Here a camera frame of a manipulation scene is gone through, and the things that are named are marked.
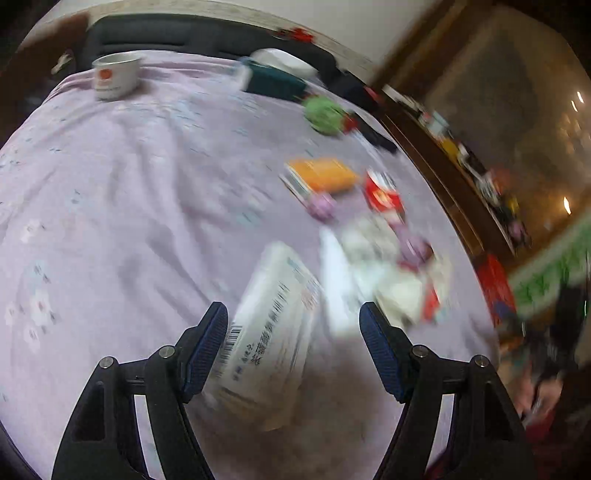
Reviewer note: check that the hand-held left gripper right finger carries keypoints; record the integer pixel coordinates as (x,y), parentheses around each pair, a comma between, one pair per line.
(381,344)

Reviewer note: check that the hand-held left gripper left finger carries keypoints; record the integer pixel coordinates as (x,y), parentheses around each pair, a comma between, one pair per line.
(205,341)

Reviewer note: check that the white medicine box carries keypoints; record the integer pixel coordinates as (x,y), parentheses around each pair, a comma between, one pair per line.
(272,337)

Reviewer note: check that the purple paper ball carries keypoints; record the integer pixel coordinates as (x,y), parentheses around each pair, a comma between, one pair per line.
(322,207)
(415,250)

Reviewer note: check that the white plastic packet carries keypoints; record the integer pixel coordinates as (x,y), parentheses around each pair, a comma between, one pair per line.
(339,295)

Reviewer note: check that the red plastic basket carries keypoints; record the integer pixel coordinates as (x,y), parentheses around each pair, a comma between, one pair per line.
(496,286)

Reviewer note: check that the torn red white box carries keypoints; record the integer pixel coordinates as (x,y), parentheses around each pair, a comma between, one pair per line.
(381,196)

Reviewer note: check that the purple floral tablecloth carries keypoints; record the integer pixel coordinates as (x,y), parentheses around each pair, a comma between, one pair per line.
(129,207)

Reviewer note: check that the orange medicine box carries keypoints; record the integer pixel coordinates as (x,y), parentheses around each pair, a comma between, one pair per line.
(325,175)

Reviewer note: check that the brown wooden sideboard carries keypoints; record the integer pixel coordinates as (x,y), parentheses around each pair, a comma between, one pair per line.
(443,175)

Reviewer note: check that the green patterned cloth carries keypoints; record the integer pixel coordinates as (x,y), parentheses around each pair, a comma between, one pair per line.
(549,274)

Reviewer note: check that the row of small clutter items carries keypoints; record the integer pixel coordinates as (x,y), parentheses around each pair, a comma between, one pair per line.
(475,166)

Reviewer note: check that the red pouch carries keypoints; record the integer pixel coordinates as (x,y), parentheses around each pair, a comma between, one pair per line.
(351,123)

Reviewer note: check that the green towel ball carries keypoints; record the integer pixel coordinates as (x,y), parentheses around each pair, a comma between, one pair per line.
(324,115)

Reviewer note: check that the dark green tissue box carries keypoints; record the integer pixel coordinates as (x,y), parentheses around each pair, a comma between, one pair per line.
(272,84)

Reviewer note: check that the white mug with red logo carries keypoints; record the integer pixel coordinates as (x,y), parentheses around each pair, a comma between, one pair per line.
(115,76)

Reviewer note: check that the black sofa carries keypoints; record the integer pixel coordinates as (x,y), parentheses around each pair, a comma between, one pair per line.
(184,39)

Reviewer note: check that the red cloth item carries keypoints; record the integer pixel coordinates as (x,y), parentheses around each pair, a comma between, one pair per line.
(298,34)

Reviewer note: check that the brown padded chair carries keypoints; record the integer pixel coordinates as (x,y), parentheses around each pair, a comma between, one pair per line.
(27,60)

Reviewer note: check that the etched glass wall panel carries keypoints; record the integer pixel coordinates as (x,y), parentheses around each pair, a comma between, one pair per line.
(517,101)

